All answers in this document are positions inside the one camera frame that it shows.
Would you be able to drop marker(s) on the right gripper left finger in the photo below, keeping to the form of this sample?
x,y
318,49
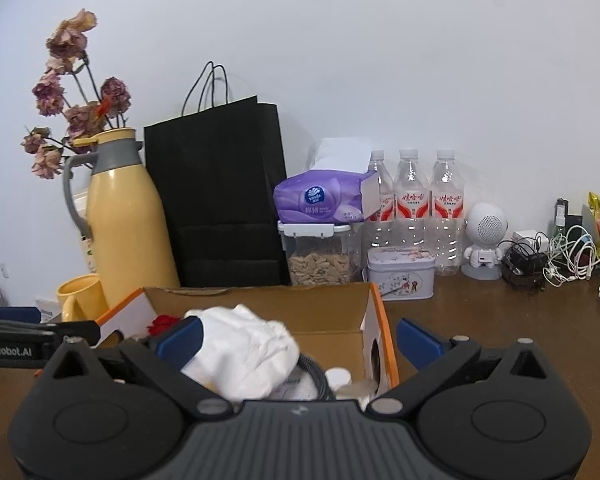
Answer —
x,y
158,361

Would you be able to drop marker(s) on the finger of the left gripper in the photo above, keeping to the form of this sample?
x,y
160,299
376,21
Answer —
x,y
19,315

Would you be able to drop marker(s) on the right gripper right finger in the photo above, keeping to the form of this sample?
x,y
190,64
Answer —
x,y
438,363

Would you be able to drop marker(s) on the white cloth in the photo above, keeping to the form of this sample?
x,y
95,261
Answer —
x,y
242,357

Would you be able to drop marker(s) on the white round jar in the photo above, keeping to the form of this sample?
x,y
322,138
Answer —
x,y
337,377

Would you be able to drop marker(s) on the red flower ornament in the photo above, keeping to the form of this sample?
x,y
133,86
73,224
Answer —
x,y
161,324

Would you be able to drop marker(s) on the yellow mug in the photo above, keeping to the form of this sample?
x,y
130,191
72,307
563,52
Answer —
x,y
82,298

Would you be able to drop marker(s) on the white decorated tin box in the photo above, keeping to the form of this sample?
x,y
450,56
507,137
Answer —
x,y
401,273

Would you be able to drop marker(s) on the orange white cardboard box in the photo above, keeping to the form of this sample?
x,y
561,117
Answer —
x,y
336,325

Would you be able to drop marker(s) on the yellow thermos jug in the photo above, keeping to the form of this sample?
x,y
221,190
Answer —
x,y
124,218

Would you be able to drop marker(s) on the white small box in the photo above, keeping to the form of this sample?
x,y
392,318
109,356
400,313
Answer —
x,y
301,388

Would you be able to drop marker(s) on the left water bottle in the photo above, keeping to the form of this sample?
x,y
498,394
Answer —
x,y
378,228

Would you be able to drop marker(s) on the water bottle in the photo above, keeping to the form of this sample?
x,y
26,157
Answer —
x,y
447,190
412,195
378,228

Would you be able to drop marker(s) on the white robot figure speaker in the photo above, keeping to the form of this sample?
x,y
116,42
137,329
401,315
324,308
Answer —
x,y
485,227

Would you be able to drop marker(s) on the clear container with seeds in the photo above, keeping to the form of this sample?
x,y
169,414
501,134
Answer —
x,y
322,253

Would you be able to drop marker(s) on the right water bottle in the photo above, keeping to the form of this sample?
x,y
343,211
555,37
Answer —
x,y
447,190

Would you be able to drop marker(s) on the middle water bottle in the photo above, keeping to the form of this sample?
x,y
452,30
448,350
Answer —
x,y
412,195

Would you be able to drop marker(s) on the purple tissue pack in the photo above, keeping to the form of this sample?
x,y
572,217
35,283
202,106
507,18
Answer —
x,y
337,188

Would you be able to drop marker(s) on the black paper shopping bag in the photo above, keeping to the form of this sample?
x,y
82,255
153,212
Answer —
x,y
215,171

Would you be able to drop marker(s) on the dried pink flower bouquet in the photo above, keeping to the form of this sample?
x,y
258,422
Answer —
x,y
68,89

